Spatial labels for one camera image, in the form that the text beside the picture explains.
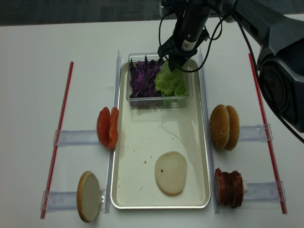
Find sesame bun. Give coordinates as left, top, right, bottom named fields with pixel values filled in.
left=209, top=104, right=230, bottom=150
left=225, top=105, right=240, bottom=151

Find stacked meat patty slices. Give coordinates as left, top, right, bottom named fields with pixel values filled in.
left=223, top=171, right=244, bottom=209

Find clear holder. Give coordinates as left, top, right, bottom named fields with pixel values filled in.
left=243, top=182, right=286, bottom=202
left=238, top=124, right=273, bottom=142
left=53, top=130, right=99, bottom=146
left=40, top=189, right=107, bottom=212

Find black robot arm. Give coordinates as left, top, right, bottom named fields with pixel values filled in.
left=158, top=0, right=304, bottom=132

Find beige metal tray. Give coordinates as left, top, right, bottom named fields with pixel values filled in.
left=111, top=62, right=211, bottom=209

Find front meat patty slice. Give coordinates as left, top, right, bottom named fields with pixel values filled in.
left=215, top=168, right=226, bottom=206

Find left red strip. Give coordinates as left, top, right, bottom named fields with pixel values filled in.
left=40, top=61, right=74, bottom=219

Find tomato slice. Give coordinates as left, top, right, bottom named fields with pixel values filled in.
left=108, top=107, right=119, bottom=149
left=96, top=107, right=111, bottom=147

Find white cheese slice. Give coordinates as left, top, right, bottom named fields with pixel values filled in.
left=242, top=180, right=248, bottom=197

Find left sesame bun top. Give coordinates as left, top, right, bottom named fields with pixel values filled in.
left=209, top=104, right=230, bottom=150

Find right tomato slice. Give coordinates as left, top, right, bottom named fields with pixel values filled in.
left=108, top=107, right=119, bottom=149

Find left tomato slice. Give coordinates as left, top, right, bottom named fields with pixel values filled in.
left=96, top=107, right=111, bottom=147

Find bottom bun slice on tray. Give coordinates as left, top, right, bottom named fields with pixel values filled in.
left=154, top=151, right=187, bottom=196

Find clear plastic container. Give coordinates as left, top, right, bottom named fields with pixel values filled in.
left=126, top=53, right=192, bottom=109

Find lower left clear holder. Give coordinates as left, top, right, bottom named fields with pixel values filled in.
left=40, top=189, right=107, bottom=212

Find black cable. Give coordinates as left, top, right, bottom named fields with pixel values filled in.
left=158, top=9, right=304, bottom=144

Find green lettuce pile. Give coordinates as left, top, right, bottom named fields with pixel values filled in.
left=154, top=61, right=189, bottom=96

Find shredded purple cabbage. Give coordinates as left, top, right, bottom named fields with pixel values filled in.
left=129, top=56, right=164, bottom=98

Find upper right clear holder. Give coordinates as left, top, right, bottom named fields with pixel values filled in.
left=238, top=124, right=273, bottom=142

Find right red strip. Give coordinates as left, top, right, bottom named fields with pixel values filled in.
left=248, top=53, right=287, bottom=214

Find standing bun slice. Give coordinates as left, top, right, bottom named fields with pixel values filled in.
left=76, top=171, right=101, bottom=223

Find upper left clear holder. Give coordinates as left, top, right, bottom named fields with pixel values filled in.
left=53, top=130, right=99, bottom=146

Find lower right clear holder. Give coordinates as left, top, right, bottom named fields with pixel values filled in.
left=243, top=182, right=286, bottom=202

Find red strip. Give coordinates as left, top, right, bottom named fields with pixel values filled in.
left=248, top=53, right=287, bottom=214
left=40, top=61, right=74, bottom=219

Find right sesame bun top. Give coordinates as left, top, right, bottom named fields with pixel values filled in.
left=225, top=105, right=240, bottom=151

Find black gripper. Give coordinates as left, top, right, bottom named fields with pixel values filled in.
left=158, top=0, right=211, bottom=70

